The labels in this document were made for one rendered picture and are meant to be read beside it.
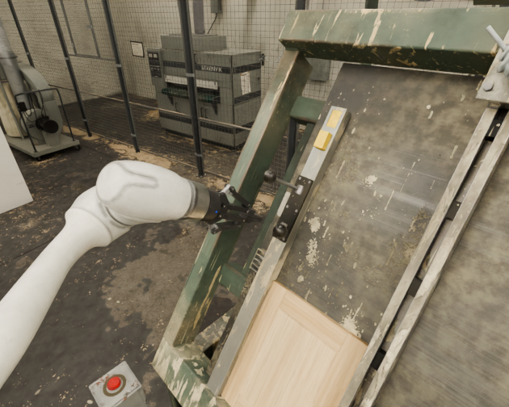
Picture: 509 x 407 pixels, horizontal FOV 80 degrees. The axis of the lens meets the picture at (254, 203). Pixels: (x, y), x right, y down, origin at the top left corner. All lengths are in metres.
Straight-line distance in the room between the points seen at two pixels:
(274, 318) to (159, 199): 0.55
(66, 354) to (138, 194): 2.10
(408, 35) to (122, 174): 0.72
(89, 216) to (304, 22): 0.81
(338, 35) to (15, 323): 0.93
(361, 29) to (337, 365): 0.87
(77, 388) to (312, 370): 1.73
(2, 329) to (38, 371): 2.09
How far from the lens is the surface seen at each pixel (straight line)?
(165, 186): 0.57
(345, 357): 0.88
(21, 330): 0.50
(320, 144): 0.90
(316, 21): 1.06
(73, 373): 2.46
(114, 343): 2.48
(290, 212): 0.90
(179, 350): 1.23
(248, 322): 0.99
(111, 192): 0.55
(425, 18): 0.92
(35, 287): 0.55
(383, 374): 0.81
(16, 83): 6.09
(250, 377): 1.05
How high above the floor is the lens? 1.91
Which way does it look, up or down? 32 degrees down
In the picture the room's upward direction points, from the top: straight up
